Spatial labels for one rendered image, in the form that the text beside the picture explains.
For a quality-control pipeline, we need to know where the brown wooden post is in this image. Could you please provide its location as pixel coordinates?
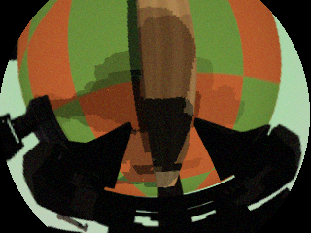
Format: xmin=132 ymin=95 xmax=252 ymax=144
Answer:
xmin=158 ymin=176 xmax=184 ymax=226

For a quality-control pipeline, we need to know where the brown wooden side rail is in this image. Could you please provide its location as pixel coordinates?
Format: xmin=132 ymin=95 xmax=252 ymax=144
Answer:
xmin=136 ymin=0 xmax=197 ymax=187

